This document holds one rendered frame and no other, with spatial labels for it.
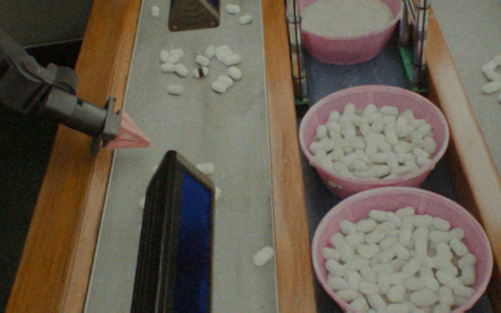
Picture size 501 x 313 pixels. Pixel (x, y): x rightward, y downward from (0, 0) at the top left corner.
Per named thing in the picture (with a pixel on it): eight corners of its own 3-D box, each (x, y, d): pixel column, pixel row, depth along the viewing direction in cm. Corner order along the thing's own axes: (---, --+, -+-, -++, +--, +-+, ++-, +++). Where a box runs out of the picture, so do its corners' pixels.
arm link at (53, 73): (-6, 101, 120) (22, 65, 117) (5, 69, 129) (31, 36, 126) (55, 136, 125) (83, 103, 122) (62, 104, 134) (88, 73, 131)
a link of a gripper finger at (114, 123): (158, 124, 130) (112, 104, 127) (156, 149, 125) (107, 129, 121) (142, 148, 134) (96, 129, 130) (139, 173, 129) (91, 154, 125)
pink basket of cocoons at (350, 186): (342, 239, 121) (341, 202, 114) (280, 149, 139) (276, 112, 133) (474, 187, 126) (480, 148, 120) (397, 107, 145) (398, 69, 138)
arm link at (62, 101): (30, 118, 121) (43, 93, 119) (36, 99, 127) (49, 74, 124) (69, 134, 124) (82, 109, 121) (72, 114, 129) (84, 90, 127)
